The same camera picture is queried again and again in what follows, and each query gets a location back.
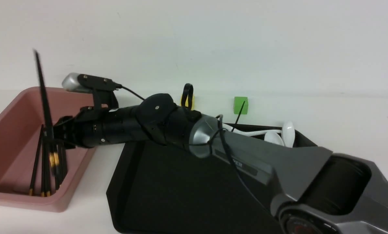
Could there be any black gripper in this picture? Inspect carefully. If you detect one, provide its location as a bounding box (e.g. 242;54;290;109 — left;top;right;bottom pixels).
53;106;98;149

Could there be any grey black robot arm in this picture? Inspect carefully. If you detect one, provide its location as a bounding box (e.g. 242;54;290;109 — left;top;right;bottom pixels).
53;93;388;234

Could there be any pink plastic bin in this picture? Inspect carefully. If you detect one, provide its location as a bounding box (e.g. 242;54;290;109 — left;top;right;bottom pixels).
0;87;96;212

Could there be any black plastic tray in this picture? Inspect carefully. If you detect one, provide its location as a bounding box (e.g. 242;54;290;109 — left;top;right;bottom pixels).
106;123;318;234

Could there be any yellow cube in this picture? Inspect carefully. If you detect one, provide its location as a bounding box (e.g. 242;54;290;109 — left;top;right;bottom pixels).
180;94;195;111

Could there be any green cube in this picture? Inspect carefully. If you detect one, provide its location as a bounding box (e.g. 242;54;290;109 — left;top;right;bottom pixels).
233;97;248;115

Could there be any white ceramic spoon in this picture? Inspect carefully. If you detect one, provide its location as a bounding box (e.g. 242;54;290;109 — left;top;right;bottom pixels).
222;124;281;137
264;130;284;146
281;121;295;148

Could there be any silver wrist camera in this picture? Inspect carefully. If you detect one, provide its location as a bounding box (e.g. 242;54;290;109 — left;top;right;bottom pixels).
62;72;121;109

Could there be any black cable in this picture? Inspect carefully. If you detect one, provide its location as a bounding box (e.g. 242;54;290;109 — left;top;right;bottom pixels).
121;83;279;215

